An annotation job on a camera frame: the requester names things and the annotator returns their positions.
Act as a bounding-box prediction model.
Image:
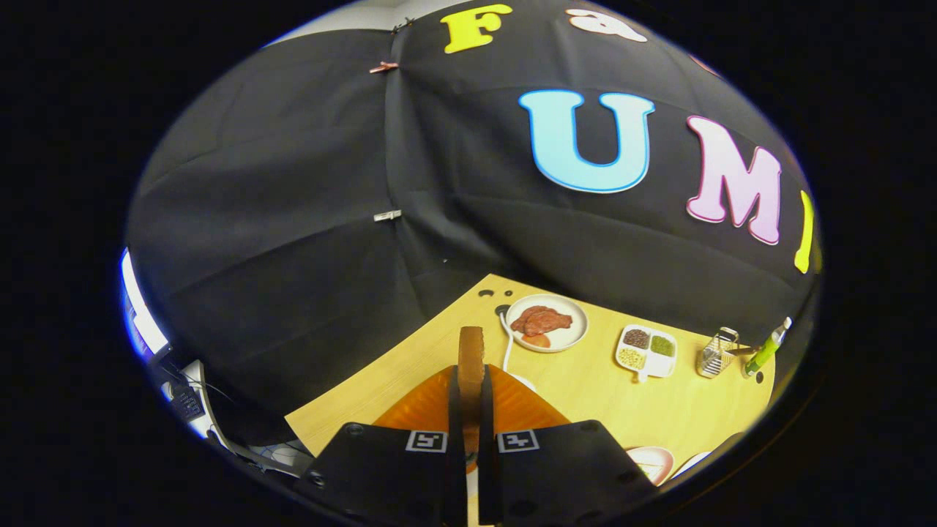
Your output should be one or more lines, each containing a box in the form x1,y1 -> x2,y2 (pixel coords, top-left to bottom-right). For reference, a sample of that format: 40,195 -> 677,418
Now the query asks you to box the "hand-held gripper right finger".
477,364 -> 658,527

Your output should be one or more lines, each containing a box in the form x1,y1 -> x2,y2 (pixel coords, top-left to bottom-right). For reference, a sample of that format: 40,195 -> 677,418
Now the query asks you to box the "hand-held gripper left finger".
295,364 -> 469,527

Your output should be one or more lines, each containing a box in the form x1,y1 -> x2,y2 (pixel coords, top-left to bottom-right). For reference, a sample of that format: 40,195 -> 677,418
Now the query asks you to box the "toasted bread slice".
458,326 -> 487,469

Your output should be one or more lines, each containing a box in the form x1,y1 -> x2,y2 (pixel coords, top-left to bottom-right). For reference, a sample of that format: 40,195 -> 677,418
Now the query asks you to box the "brown meat steak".
510,305 -> 574,337

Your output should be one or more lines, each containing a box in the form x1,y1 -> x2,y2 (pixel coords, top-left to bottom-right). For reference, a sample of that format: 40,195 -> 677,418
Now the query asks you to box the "beige round plate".
504,294 -> 589,354

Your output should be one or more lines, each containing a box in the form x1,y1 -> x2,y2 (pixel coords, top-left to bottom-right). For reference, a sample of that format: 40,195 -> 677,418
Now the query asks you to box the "white divided bean dish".
614,324 -> 678,384

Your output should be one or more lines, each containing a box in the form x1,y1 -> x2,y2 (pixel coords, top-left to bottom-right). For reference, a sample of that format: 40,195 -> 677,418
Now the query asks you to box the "pink round plate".
626,446 -> 675,487

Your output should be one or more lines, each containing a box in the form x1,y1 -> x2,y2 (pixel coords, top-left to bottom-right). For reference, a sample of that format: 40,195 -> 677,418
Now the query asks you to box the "white square plate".
670,450 -> 712,480

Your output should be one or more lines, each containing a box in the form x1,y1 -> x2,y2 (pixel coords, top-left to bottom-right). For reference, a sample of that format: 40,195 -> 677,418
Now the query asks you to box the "black backdrop cloth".
126,0 -> 822,447

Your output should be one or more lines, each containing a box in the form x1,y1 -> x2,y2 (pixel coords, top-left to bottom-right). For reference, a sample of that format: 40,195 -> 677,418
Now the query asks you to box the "green drink bottle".
741,316 -> 793,379

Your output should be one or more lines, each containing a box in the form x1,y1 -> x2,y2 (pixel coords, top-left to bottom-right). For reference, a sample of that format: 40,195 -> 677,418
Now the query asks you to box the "lit monitor screen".
119,247 -> 171,359

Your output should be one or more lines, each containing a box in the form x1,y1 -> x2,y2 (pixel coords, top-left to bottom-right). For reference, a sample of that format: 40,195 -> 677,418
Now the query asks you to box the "white toaster power cable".
496,305 -> 517,374

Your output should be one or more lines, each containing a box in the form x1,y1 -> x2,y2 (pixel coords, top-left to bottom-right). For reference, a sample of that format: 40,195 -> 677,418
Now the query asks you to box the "metal wire utensil holder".
696,327 -> 740,379

